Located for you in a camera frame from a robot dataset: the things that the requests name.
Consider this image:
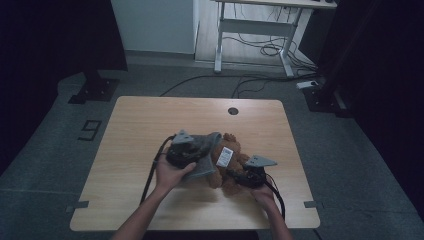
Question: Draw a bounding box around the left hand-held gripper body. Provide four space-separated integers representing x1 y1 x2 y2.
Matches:
165 129 204 169

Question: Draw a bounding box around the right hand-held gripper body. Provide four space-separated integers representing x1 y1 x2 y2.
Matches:
237 154 278 188

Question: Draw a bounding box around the brown teddy bear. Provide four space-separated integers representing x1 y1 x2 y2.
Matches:
208 132 254 197

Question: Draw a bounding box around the grey cloth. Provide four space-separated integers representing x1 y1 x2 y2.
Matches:
181 131 224 183

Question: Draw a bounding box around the person's right hand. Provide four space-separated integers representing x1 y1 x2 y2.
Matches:
249 181 278 211

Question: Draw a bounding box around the person's left hand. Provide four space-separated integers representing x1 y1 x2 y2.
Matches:
154 155 198 196

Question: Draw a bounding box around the black stand base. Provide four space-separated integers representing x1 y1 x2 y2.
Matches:
302 78 354 119
68 69 121 105

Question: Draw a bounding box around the black curtain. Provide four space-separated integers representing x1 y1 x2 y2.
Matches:
316 0 424 221
0 0 128 174

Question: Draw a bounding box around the right hand-held gripper black cable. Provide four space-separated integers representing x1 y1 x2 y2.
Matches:
264 173 287 221

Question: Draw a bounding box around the hand-held gripper black cable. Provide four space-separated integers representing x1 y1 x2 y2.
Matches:
264 173 287 221
139 134 176 205

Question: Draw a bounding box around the left hand-held gripper black cable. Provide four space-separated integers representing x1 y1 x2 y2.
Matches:
139 134 176 205

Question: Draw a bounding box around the long black floor cable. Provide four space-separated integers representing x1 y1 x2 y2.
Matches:
159 73 319 98

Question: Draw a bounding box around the short black floor cable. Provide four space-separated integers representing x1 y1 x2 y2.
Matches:
231 77 278 99

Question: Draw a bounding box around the tangle of black cables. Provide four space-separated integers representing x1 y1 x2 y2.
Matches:
222 33 318 73

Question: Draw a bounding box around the white desk frame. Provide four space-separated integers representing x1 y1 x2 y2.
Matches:
213 0 338 78

